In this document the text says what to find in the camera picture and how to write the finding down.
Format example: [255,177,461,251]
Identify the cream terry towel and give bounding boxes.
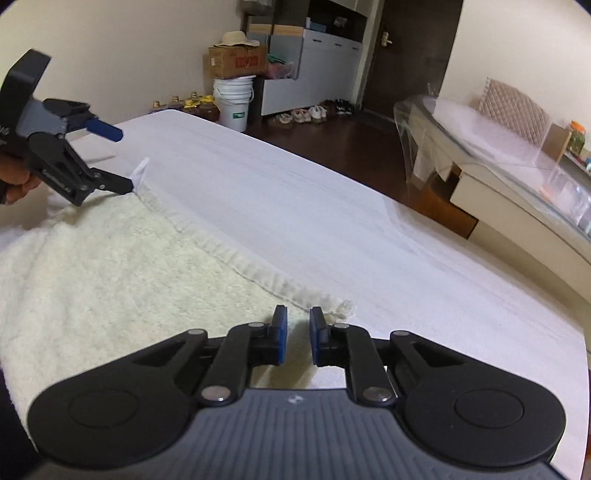
[1,185,356,424]

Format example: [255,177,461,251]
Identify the person's left hand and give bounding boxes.
[0,155,41,205]

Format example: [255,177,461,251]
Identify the white plastic bucket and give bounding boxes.
[213,75,256,133]

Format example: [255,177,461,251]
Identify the cardboard box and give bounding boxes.
[208,45,267,80]

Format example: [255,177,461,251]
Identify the straw hat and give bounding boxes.
[215,30,260,48]

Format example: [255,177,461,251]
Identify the white grey cabinet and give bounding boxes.
[239,1,377,118]

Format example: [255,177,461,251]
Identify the glass-topped dining table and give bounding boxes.
[394,96,590,260]

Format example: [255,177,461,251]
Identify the quilted beige chair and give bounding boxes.
[478,78,552,147]

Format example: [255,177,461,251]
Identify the dark wooden door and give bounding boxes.
[362,0,463,117]

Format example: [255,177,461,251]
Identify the orange-lid jar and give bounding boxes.
[567,120,586,157]

